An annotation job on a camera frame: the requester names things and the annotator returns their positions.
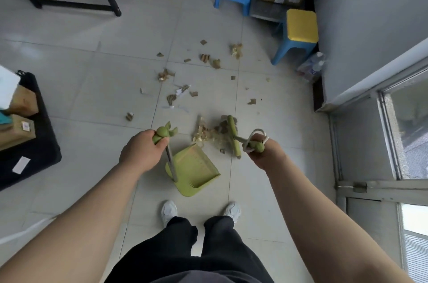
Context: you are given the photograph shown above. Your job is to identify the person's right hand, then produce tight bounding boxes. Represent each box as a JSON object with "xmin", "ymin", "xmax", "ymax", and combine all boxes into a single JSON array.
[{"xmin": 246, "ymin": 133, "xmax": 292, "ymax": 173}]

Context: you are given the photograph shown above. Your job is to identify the person's left hand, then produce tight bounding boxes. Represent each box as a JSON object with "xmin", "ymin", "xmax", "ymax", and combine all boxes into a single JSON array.
[{"xmin": 119, "ymin": 129, "xmax": 170, "ymax": 175}]

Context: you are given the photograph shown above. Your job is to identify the green broom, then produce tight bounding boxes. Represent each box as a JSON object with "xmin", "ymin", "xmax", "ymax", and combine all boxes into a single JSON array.
[{"xmin": 226, "ymin": 115, "xmax": 270, "ymax": 160}]

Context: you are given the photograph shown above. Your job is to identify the green dustpan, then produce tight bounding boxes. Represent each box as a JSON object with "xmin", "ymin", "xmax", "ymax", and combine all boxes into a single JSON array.
[{"xmin": 152, "ymin": 121, "xmax": 221, "ymax": 197}]

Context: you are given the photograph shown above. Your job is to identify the cardboard scraps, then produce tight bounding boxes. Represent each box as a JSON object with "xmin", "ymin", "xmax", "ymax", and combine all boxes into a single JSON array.
[{"xmin": 125, "ymin": 38, "xmax": 272, "ymax": 156}]

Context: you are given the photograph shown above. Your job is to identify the person's right forearm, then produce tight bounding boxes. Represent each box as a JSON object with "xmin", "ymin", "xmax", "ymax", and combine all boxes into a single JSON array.
[{"xmin": 267, "ymin": 159, "xmax": 415, "ymax": 283}]

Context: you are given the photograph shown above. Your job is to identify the person's left forearm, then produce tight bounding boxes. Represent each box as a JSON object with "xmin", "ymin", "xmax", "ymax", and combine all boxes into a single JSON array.
[{"xmin": 0, "ymin": 162, "xmax": 148, "ymax": 283}]

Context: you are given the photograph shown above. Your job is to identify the person's left white shoe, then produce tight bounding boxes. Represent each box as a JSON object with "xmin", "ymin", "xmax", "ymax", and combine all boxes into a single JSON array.
[{"xmin": 161, "ymin": 200, "xmax": 178, "ymax": 226}]

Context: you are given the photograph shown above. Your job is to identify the person's white shoe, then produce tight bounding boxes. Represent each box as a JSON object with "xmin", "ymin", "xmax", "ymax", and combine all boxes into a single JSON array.
[
  {"xmin": 161, "ymin": 200, "xmax": 178, "ymax": 226},
  {"xmin": 223, "ymin": 201, "xmax": 241, "ymax": 224}
]

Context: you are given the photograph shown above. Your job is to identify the person's right white shoe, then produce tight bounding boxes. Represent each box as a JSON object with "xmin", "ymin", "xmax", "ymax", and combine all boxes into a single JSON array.
[{"xmin": 223, "ymin": 201, "xmax": 241, "ymax": 224}]

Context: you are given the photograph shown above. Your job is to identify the grey tiled floor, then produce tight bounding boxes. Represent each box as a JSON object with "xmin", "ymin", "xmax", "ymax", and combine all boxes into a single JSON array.
[{"xmin": 0, "ymin": 0, "xmax": 338, "ymax": 283}]

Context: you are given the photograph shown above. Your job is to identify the person's black trousers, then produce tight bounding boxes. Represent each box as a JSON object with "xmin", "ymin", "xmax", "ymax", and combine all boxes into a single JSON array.
[{"xmin": 105, "ymin": 216, "xmax": 275, "ymax": 283}]

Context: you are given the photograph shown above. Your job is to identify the person's grey shirt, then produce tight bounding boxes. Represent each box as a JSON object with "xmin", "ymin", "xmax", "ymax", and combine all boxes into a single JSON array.
[{"xmin": 157, "ymin": 269, "xmax": 256, "ymax": 283}]

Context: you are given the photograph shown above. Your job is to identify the clear plastic water bottle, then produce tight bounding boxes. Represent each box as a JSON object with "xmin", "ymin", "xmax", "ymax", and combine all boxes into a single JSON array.
[
  {"xmin": 309, "ymin": 51, "xmax": 327, "ymax": 74},
  {"xmin": 296, "ymin": 57, "xmax": 318, "ymax": 83}
]

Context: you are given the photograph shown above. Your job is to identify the black platform trolley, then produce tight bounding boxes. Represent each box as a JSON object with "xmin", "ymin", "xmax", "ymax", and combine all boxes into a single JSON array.
[{"xmin": 0, "ymin": 71, "xmax": 62, "ymax": 192}]

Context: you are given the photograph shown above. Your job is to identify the aluminium screen door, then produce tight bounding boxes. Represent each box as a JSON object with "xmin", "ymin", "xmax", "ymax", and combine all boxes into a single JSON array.
[{"xmin": 335, "ymin": 179, "xmax": 428, "ymax": 283}]

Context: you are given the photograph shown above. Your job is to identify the white paper label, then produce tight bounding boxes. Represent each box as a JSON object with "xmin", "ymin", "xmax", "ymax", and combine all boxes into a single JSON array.
[{"xmin": 12, "ymin": 156, "xmax": 31, "ymax": 175}]

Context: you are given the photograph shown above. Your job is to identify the cardboard box white label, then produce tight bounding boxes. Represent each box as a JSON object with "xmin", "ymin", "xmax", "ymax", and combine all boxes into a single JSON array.
[{"xmin": 0, "ymin": 114, "xmax": 37, "ymax": 152}]

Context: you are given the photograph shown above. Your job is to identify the small cardboard box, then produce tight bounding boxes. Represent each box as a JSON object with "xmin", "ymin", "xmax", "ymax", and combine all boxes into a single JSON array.
[{"xmin": 6, "ymin": 87, "xmax": 39, "ymax": 117}]

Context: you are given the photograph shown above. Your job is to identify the yellow top blue stool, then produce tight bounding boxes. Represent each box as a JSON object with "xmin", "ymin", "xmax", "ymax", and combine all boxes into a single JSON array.
[{"xmin": 271, "ymin": 8, "xmax": 319, "ymax": 66}]

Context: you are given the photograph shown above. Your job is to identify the fixed glass window panel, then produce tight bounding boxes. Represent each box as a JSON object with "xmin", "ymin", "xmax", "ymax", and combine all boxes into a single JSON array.
[{"xmin": 329, "ymin": 58, "xmax": 428, "ymax": 190}]

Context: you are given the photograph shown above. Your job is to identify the grey perforated metal platform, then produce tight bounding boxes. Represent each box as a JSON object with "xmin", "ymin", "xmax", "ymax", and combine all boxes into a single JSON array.
[{"xmin": 249, "ymin": 0, "xmax": 289, "ymax": 23}]

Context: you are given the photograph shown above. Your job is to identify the white cable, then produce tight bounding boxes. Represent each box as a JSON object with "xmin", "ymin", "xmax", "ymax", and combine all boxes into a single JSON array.
[{"xmin": 0, "ymin": 215, "xmax": 59, "ymax": 245}]

